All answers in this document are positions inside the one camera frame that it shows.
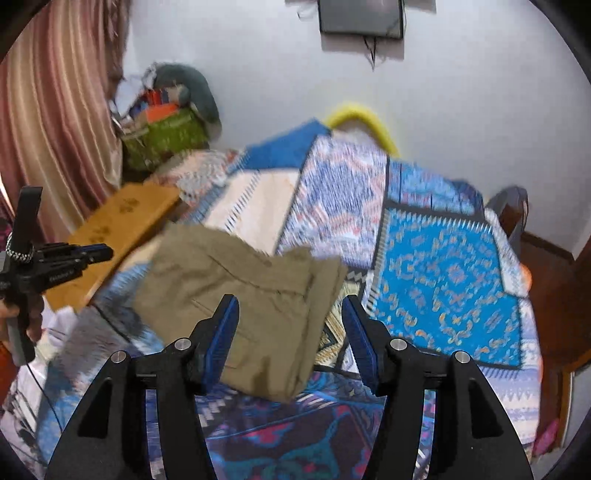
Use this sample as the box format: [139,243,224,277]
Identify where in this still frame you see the thin black cable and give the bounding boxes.
[27,362,63,446]

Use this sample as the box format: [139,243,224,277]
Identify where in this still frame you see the khaki pants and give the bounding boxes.
[133,224,348,403]

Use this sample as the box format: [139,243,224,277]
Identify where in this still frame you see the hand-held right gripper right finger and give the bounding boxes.
[343,294,532,480]

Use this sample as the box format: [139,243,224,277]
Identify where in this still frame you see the green printed bag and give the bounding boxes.
[121,108,211,169]

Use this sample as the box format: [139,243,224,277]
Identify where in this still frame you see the pink shoe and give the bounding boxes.
[533,419,557,456]

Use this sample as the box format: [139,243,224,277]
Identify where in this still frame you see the grey purple bag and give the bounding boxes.
[487,186,530,253]

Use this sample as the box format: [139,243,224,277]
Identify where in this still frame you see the striped pink curtain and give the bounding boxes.
[0,0,133,241]

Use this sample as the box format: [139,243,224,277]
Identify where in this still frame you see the yellow foam tube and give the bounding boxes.
[327,104,400,155]

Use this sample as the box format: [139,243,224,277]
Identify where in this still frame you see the brown cardboard box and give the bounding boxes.
[46,182,180,311]

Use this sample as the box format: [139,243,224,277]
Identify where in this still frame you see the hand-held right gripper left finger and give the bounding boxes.
[46,294,240,480]

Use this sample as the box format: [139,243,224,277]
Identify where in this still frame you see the patterned patchwork blanket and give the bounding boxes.
[14,119,543,480]

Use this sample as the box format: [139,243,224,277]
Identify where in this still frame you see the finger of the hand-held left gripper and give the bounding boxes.
[68,244,114,265]

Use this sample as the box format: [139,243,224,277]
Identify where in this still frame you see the grey plush cushion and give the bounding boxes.
[148,64,221,137]

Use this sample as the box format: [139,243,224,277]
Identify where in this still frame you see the person's left hand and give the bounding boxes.
[0,296,45,343]

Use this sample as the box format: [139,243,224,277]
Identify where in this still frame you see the black hanging cable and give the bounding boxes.
[362,36,387,71]

